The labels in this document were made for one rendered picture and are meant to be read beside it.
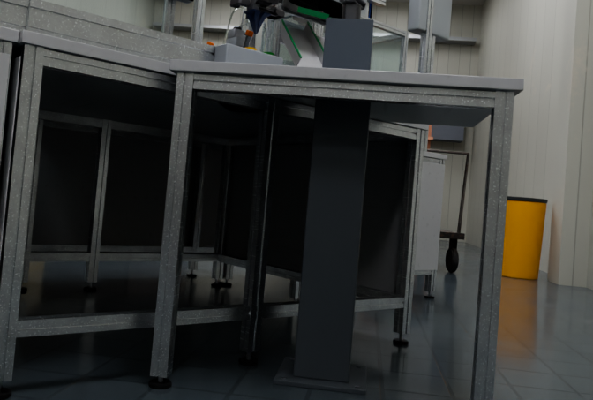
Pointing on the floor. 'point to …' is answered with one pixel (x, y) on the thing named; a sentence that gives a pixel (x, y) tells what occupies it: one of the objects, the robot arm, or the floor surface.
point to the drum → (523, 237)
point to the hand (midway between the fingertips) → (256, 23)
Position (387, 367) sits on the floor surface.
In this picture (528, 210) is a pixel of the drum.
